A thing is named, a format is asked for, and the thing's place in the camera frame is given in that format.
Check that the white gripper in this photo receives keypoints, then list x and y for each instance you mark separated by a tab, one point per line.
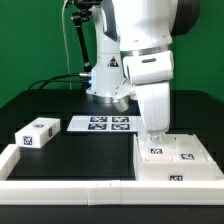
154	105

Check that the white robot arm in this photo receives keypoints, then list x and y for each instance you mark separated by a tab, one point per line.
134	59

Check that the white cabinet body box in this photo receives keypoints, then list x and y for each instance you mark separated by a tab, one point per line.
175	171

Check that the white cabinet top block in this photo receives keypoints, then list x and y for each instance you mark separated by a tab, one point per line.
37	133

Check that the white U-shaped obstacle fence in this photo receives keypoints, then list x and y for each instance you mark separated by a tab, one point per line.
103	192

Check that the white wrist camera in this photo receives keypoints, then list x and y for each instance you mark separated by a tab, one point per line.
122	95

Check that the white marker base plate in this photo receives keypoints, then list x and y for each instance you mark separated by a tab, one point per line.
105	124

